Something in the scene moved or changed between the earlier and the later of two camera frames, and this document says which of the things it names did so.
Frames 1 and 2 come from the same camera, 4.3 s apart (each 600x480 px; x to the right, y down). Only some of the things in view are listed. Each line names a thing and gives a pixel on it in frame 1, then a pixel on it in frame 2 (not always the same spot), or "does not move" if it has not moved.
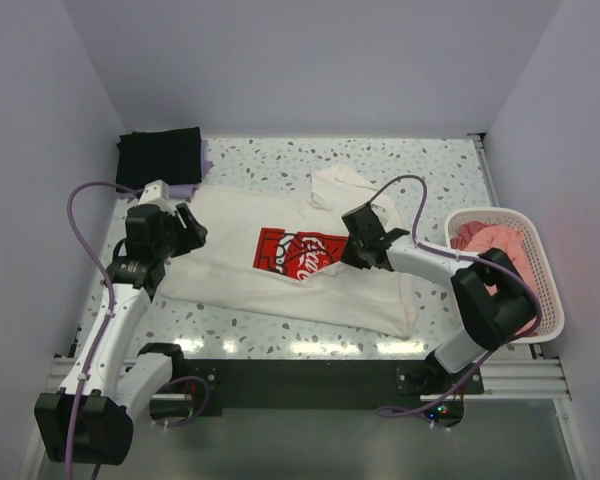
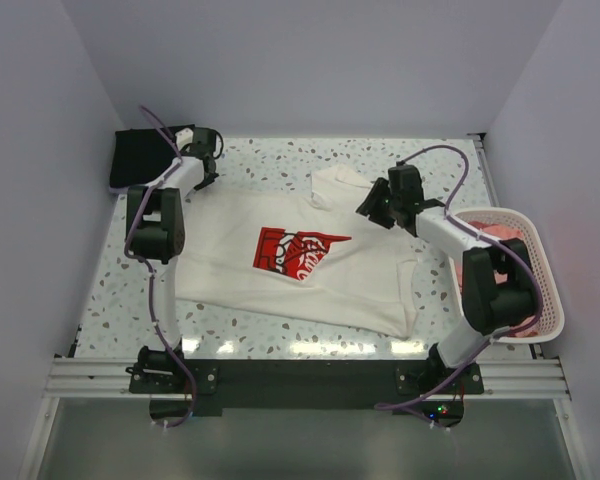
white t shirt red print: (280, 253) does not move
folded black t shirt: (147, 157) does not move
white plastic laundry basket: (551, 321) does not move
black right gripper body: (351, 252) -> (396, 201)
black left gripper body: (169, 245) -> (208, 181)
